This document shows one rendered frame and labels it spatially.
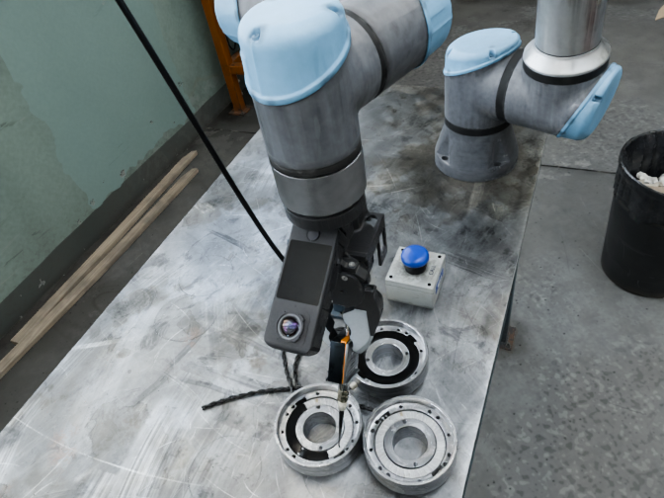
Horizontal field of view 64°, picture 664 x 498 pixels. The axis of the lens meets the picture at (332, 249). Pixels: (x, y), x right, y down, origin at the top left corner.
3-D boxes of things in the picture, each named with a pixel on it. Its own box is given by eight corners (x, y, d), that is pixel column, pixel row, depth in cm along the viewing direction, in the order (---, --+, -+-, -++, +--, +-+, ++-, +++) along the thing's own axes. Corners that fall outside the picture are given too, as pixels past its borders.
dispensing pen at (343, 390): (320, 451, 59) (331, 307, 56) (333, 433, 63) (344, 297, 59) (338, 456, 58) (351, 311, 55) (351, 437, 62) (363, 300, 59)
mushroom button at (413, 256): (425, 289, 76) (424, 265, 73) (398, 283, 77) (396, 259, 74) (433, 269, 79) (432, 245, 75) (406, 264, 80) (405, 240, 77)
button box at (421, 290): (434, 309, 76) (433, 288, 73) (386, 299, 79) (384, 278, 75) (448, 270, 81) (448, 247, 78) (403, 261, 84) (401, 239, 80)
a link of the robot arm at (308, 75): (377, -10, 35) (289, 43, 31) (388, 133, 42) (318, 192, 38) (291, -23, 39) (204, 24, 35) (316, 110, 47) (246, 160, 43)
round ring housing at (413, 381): (393, 323, 76) (391, 305, 73) (446, 373, 69) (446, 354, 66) (334, 365, 72) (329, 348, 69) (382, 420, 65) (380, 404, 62)
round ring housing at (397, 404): (476, 457, 61) (477, 441, 58) (409, 521, 57) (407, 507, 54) (412, 396, 67) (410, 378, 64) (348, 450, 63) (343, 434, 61)
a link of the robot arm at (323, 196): (344, 184, 39) (246, 173, 41) (351, 229, 42) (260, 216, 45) (373, 127, 43) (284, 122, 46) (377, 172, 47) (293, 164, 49)
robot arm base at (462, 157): (446, 131, 108) (446, 87, 101) (523, 138, 102) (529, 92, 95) (425, 176, 98) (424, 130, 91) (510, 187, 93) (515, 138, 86)
